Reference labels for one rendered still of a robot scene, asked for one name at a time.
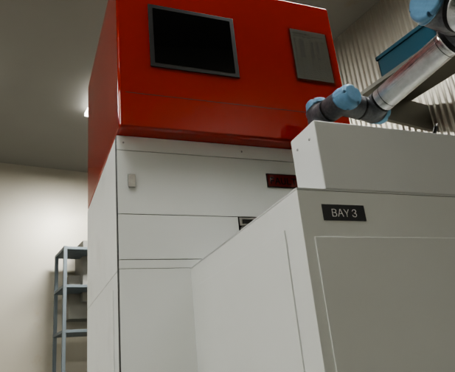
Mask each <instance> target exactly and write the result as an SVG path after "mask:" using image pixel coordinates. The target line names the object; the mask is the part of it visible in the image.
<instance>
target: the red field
mask: <svg viewBox="0 0 455 372"><path fill-rule="evenodd" d="M267 176H268V186H277V187H298V185H297V180H296V176H283V175H270V174H267Z"/></svg>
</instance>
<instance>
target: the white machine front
mask: <svg viewBox="0 0 455 372"><path fill-rule="evenodd" d="M115 169H116V209H117V271H118V269H174V268H191V267H192V266H194V265H195V264H197V262H199V261H200V260H201V259H203V258H204V257H206V256H207V255H208V254H209V253H211V252H212V251H213V250H214V249H216V248H217V247H219V246H220V245H221V244H222V243H224V242H225V241H227V240H228V239H229V238H231V237H232V236H233V235H234V234H235V233H237V232H238V231H240V227H242V226H240V222H239V218H256V217H258V216H259V215H260V214H262V213H263V212H265V211H266V210H267V209H268V208H270V207H271V206H272V205H274V204H275V203H276V202H278V201H279V200H280V199H281V198H283V197H284V196H286V195H287V194H288V193H290V192H291V191H292V190H293V189H294V188H295V187H277V186H268V176H267V174H270V175H283V176H296V171H295V166H294V158H293V152H292V150H291V149H282V148H265V147H255V146H246V145H228V144H219V143H210V142H192V141H183V140H174V139H156V138H147V137H129V136H120V135H116V137H115Z"/></svg>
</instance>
